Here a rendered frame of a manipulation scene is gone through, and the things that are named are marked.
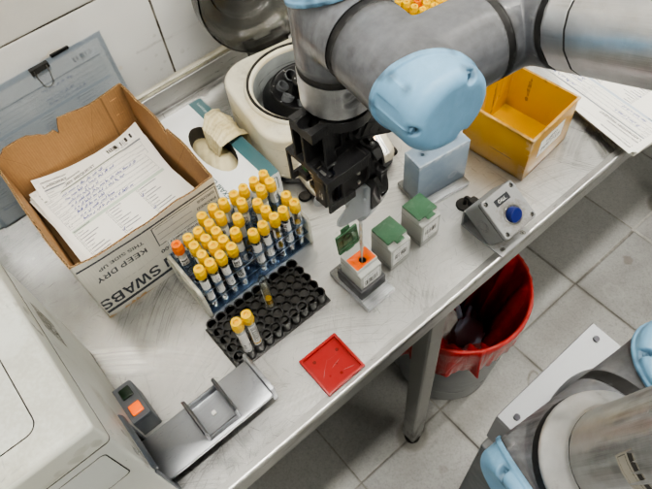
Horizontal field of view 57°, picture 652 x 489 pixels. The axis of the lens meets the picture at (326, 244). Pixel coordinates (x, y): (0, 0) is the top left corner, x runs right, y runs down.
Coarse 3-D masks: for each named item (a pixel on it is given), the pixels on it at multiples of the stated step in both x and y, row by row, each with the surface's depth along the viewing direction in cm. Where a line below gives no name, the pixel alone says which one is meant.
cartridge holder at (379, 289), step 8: (336, 272) 94; (336, 280) 95; (344, 280) 92; (376, 280) 90; (384, 280) 92; (344, 288) 93; (352, 288) 91; (368, 288) 90; (376, 288) 92; (384, 288) 92; (392, 288) 92; (352, 296) 93; (360, 296) 91; (368, 296) 92; (376, 296) 91; (384, 296) 91; (360, 304) 92; (368, 304) 91; (376, 304) 91
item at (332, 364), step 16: (336, 336) 89; (320, 352) 88; (336, 352) 88; (352, 352) 87; (304, 368) 87; (320, 368) 87; (336, 368) 87; (352, 368) 87; (320, 384) 85; (336, 384) 86
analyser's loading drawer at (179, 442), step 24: (216, 384) 80; (240, 384) 83; (264, 384) 82; (192, 408) 81; (216, 408) 81; (240, 408) 81; (168, 432) 80; (192, 432) 80; (216, 432) 78; (168, 456) 78; (192, 456) 78
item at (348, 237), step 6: (342, 228) 86; (348, 228) 86; (354, 228) 87; (342, 234) 86; (348, 234) 87; (354, 234) 88; (336, 240) 86; (342, 240) 87; (348, 240) 88; (354, 240) 89; (342, 246) 88; (348, 246) 89; (342, 252) 88
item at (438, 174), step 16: (448, 144) 96; (464, 144) 96; (416, 160) 94; (432, 160) 94; (448, 160) 97; (464, 160) 99; (416, 176) 96; (432, 176) 97; (448, 176) 100; (416, 192) 99; (432, 192) 101; (448, 192) 102
